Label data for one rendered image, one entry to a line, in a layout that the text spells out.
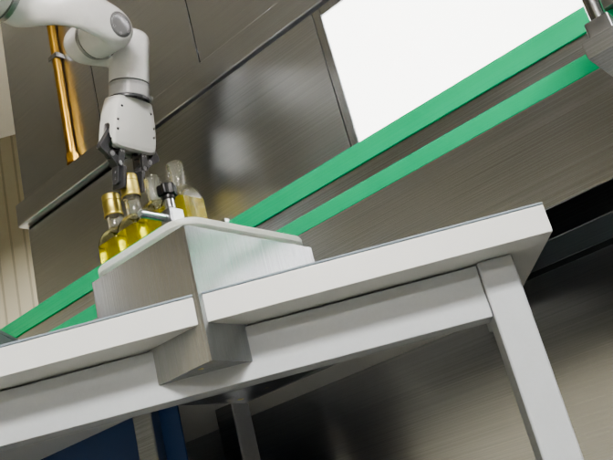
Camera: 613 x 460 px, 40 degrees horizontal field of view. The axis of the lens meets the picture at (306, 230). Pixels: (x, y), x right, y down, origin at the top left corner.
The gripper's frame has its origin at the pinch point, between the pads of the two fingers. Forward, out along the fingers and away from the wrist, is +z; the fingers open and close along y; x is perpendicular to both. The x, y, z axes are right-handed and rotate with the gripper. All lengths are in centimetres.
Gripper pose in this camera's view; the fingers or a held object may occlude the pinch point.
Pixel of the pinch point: (129, 180)
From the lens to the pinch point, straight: 157.3
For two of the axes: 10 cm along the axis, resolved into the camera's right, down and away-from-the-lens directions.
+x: 7.7, -1.6, -6.2
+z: 0.4, 9.8, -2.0
